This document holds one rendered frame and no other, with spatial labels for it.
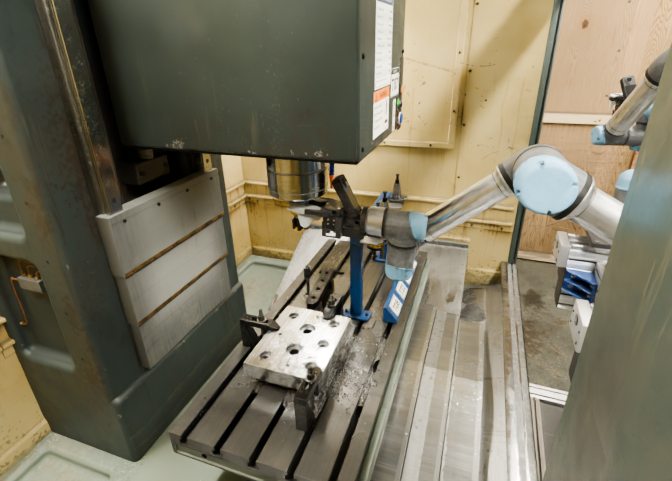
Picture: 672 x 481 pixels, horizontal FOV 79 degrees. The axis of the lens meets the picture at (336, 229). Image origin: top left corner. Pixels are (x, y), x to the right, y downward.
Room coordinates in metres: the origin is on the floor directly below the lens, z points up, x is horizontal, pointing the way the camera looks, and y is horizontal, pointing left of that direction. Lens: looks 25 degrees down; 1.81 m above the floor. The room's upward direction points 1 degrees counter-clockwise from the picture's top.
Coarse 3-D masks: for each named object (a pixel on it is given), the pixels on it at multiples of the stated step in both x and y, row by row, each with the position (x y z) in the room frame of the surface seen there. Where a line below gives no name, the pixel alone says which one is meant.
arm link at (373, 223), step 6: (372, 210) 0.96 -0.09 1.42; (378, 210) 0.96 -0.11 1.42; (384, 210) 1.00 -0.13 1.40; (366, 216) 0.96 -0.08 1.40; (372, 216) 0.95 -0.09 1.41; (378, 216) 0.95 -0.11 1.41; (366, 222) 0.95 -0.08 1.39; (372, 222) 0.94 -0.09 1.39; (378, 222) 0.94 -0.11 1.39; (366, 228) 0.95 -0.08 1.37; (372, 228) 0.94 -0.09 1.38; (378, 228) 0.94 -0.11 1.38; (372, 234) 0.95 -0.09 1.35; (378, 234) 0.94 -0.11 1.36
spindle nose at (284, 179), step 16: (272, 160) 0.97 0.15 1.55; (288, 160) 0.95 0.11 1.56; (272, 176) 0.98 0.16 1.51; (288, 176) 0.95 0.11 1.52; (304, 176) 0.96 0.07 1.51; (320, 176) 0.98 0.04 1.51; (272, 192) 0.99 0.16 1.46; (288, 192) 0.95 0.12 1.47; (304, 192) 0.95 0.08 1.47; (320, 192) 0.98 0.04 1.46
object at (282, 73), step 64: (128, 0) 1.03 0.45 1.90; (192, 0) 0.97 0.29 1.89; (256, 0) 0.92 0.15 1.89; (320, 0) 0.87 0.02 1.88; (128, 64) 1.04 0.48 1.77; (192, 64) 0.98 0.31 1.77; (256, 64) 0.92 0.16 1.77; (320, 64) 0.87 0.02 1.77; (128, 128) 1.05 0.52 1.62; (192, 128) 0.99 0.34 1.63; (256, 128) 0.93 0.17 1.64; (320, 128) 0.87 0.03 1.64
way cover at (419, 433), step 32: (416, 320) 1.39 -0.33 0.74; (448, 320) 1.42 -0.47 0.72; (416, 352) 1.16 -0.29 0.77; (448, 352) 1.19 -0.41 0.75; (480, 352) 1.21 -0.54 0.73; (416, 384) 1.01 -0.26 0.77; (448, 384) 1.02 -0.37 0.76; (480, 384) 1.02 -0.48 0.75; (416, 416) 0.91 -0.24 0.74; (448, 416) 0.92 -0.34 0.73; (480, 416) 0.91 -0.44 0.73; (384, 448) 0.81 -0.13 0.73; (416, 448) 0.81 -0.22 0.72; (448, 448) 0.82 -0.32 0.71; (384, 480) 0.72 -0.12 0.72; (416, 480) 0.72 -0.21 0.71; (448, 480) 0.73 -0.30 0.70
